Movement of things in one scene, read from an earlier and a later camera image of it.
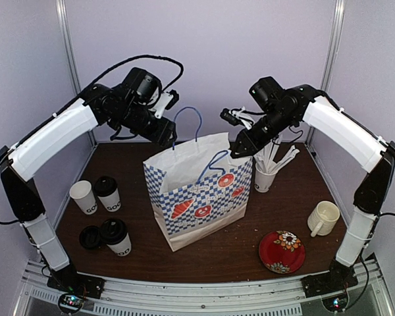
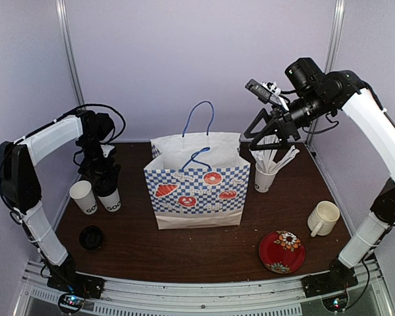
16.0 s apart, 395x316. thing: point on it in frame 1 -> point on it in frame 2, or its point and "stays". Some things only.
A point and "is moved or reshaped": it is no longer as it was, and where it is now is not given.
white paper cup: x=81 y=192 stays
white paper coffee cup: x=111 y=203 stays
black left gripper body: x=161 y=134 -> x=96 y=163
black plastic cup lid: x=105 y=185 stays
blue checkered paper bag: x=197 y=188 is moved or reshaped
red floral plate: x=282 y=252 stays
